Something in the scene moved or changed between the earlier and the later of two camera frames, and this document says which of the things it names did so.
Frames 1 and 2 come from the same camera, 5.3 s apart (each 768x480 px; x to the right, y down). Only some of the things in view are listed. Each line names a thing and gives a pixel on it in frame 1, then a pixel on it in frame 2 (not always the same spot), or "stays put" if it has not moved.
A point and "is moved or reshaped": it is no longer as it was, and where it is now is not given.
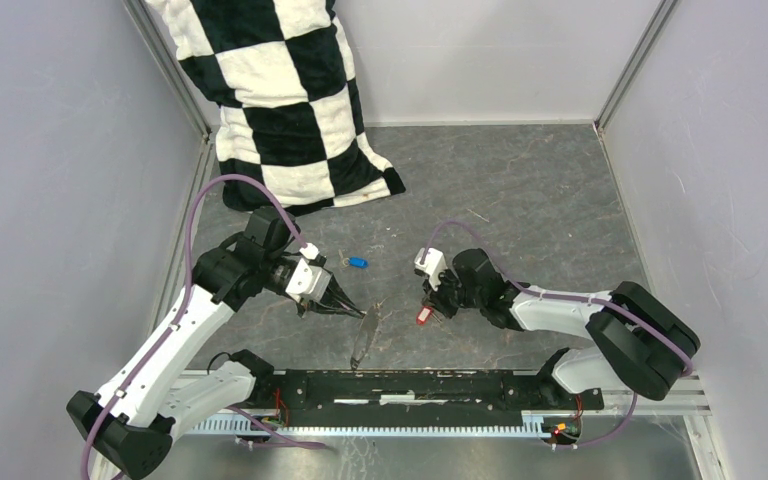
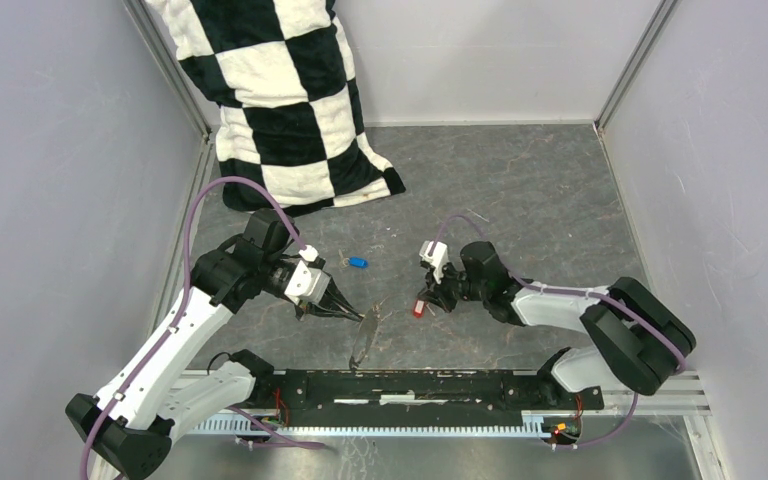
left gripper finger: [340, 312] stays put
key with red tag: [424, 315] is moved or reshaped
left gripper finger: [335, 290] stays put
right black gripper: [436, 299] stays put
